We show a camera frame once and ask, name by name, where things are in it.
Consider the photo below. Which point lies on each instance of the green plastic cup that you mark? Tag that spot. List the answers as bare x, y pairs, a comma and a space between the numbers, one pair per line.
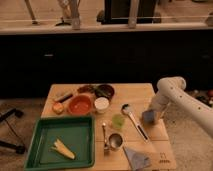
118, 121

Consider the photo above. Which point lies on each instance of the black stand legs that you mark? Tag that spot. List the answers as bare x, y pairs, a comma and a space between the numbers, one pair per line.
19, 149

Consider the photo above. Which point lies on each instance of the dark red plate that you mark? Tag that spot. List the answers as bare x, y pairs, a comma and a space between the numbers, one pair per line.
86, 89

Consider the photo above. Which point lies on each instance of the blue sponge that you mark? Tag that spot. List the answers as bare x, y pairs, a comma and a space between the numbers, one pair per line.
149, 116

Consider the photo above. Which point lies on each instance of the grey blue cloth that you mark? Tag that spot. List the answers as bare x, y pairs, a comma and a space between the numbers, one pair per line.
137, 160

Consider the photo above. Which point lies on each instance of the black handled ladle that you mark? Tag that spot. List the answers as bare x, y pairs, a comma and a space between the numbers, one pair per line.
126, 109

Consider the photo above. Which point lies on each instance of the dark brown bowl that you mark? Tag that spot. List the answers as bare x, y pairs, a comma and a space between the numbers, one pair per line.
105, 90

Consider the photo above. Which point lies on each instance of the white cup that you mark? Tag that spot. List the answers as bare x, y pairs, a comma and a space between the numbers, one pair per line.
101, 104

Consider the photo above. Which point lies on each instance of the metal cup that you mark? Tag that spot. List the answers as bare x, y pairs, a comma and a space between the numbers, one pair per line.
115, 141

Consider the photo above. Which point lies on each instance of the orange bowl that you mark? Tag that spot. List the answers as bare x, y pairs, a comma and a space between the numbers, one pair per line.
79, 105

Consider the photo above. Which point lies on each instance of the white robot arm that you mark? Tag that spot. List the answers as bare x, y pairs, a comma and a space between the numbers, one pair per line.
173, 89

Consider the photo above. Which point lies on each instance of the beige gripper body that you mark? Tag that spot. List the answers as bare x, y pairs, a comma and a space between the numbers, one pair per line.
158, 115

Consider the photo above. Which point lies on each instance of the green plastic tray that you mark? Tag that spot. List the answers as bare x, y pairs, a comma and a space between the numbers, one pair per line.
76, 133

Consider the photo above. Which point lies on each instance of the orange round toy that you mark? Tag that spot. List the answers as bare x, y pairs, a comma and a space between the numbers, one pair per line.
58, 108

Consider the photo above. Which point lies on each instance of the metal spoon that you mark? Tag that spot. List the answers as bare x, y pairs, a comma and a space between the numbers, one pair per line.
106, 146

